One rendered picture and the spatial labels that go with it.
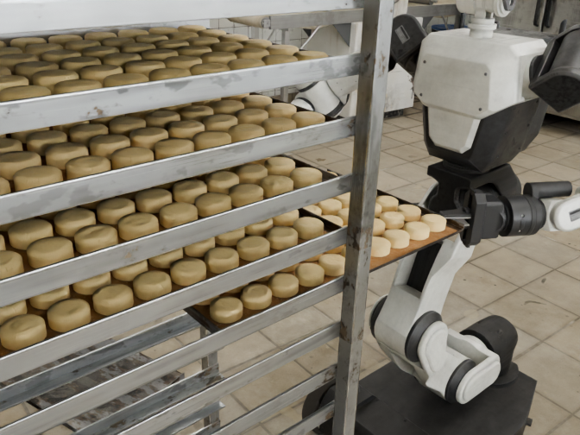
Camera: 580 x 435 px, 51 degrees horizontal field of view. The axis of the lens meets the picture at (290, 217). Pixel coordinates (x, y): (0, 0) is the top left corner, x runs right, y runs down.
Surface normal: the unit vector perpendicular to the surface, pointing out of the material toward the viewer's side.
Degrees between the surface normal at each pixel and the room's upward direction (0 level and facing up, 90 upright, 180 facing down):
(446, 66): 91
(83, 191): 90
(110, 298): 0
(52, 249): 0
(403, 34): 63
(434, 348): 90
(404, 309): 58
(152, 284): 0
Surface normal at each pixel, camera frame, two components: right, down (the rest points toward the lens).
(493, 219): 0.18, 0.42
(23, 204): 0.65, 0.33
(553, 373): 0.03, -0.91
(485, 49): -0.52, -0.45
